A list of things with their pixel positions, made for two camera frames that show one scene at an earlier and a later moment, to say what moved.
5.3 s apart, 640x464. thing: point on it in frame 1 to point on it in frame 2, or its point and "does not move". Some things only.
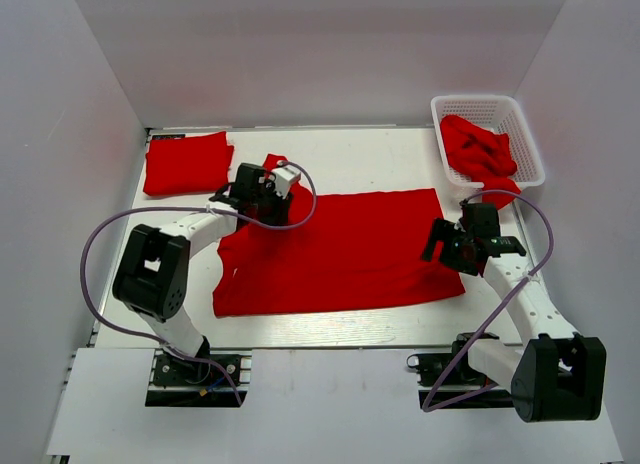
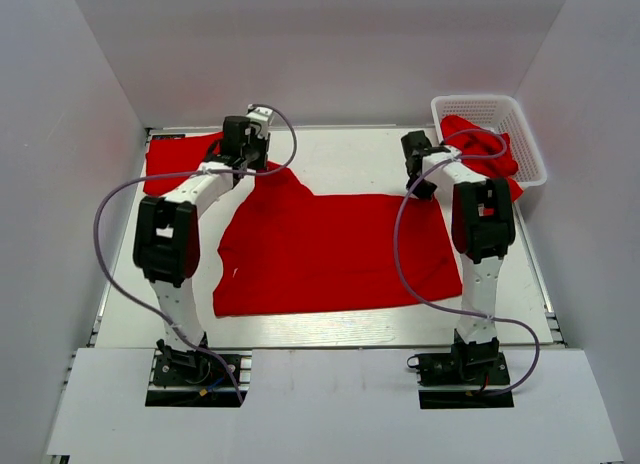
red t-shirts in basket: x=483 y=155 does not move
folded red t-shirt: x=185 y=165 does not move
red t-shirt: x=333 y=252 does not move
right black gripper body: x=454 y=250 to x=425 y=188
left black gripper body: x=269 y=187 to x=256 y=152
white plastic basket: x=503 y=114 does not move
